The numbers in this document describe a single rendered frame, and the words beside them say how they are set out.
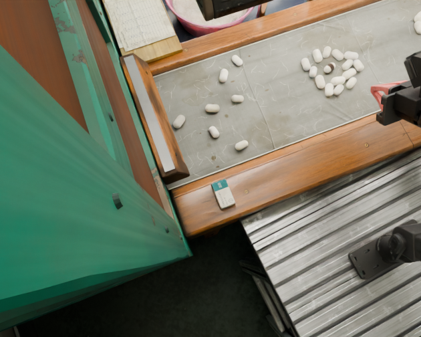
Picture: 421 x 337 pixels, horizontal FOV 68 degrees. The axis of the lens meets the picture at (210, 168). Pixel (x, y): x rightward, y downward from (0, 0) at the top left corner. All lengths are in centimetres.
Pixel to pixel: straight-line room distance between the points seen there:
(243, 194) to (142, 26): 51
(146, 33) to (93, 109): 67
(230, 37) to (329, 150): 39
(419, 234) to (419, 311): 25
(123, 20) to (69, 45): 67
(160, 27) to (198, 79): 16
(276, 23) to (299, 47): 9
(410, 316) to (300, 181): 42
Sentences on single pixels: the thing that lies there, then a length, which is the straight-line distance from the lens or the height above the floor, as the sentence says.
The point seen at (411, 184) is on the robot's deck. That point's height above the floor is 67.
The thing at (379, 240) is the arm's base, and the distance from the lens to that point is 89.
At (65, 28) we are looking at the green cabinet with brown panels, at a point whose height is 127.
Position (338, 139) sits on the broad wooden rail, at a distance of 81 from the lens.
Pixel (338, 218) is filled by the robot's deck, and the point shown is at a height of 67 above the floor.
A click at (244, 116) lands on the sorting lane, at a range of 80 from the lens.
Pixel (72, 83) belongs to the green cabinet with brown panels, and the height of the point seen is 127.
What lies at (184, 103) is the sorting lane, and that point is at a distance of 82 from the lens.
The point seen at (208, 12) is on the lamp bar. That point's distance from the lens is 54.
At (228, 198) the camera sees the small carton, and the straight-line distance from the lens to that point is 69.
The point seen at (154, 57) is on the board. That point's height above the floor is 78.
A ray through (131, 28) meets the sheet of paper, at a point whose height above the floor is 78.
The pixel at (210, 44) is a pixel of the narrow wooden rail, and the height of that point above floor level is 76.
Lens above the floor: 147
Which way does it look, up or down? 75 degrees down
